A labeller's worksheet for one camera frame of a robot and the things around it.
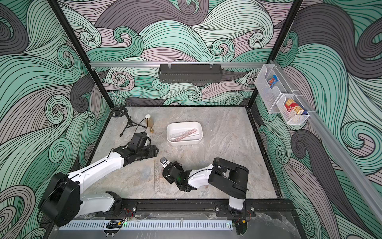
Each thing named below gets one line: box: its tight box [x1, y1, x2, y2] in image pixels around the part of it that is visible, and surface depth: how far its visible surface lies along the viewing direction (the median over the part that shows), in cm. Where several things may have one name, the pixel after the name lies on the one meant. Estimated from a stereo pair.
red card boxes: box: [284, 98, 305, 115], surface depth 67 cm
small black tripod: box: [110, 105, 147, 137], surface depth 100 cm
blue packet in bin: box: [267, 74, 280, 89], surface depth 85 cm
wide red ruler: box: [170, 127, 198, 142], surface depth 106 cm
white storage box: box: [166, 121, 204, 146], surface depth 103 cm
